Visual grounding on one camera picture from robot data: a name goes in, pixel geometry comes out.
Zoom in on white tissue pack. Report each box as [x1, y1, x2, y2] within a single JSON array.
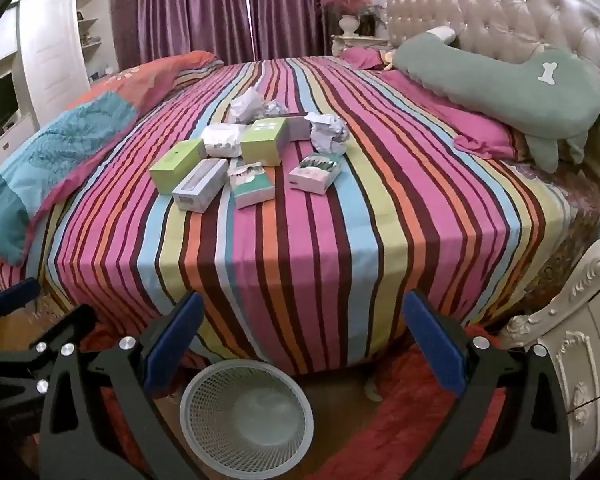
[[228, 87, 266, 124]]

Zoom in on small green box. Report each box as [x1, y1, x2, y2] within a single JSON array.
[[149, 138, 207, 196]]

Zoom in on green and white box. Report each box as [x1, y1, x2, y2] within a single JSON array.
[[227, 160, 276, 210]]

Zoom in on red rug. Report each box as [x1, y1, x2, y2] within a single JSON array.
[[85, 325, 511, 480]]

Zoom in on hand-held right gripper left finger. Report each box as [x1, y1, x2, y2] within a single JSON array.
[[39, 291, 206, 480]]

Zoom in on large pink pillow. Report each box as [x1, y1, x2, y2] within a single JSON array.
[[377, 67, 531, 161]]

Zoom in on floral bed skirt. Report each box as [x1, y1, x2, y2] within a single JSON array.
[[517, 160, 600, 311]]

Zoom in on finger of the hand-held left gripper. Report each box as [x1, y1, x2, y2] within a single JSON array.
[[0, 277, 41, 320], [0, 304, 98, 397]]

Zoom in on pink flower bouquet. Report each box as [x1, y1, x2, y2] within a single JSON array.
[[320, 0, 387, 31]]

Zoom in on crumpled grey paper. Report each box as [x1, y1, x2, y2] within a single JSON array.
[[310, 127, 351, 156]]

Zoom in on large green box white label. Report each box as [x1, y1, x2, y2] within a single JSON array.
[[240, 117, 289, 167]]

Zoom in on purple curtain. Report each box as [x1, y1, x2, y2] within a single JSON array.
[[111, 0, 421, 68]]

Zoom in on striped bed sheet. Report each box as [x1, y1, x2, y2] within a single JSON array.
[[0, 55, 576, 376]]

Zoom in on pink white tissue box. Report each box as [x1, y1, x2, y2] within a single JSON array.
[[288, 153, 343, 195]]

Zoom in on white plastic packet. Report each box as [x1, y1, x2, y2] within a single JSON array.
[[201, 123, 248, 158]]

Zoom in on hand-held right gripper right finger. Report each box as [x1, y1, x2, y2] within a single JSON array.
[[402, 289, 573, 480]]

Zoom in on teal and orange quilt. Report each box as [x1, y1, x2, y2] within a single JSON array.
[[0, 50, 226, 266]]

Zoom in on crumpled clear plastic wrapper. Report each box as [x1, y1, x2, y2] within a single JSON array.
[[304, 112, 342, 135]]

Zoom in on small pink pillow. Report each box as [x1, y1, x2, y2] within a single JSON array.
[[340, 46, 396, 71]]

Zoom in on cream tufted headboard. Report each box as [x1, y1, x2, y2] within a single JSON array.
[[385, 0, 600, 126]]

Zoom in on cream nightstand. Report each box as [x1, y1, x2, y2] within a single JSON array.
[[331, 34, 391, 58]]

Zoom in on white television cabinet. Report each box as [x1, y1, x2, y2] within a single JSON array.
[[0, 2, 42, 171]]

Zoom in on grey box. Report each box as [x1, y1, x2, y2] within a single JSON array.
[[171, 158, 229, 212]]

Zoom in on white wardrobe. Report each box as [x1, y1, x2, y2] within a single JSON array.
[[17, 0, 118, 128]]

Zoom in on green dinosaur plush pillow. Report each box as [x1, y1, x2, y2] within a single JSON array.
[[391, 26, 600, 173]]

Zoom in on white mesh waste basket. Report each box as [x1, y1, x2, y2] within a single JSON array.
[[180, 359, 315, 466]]

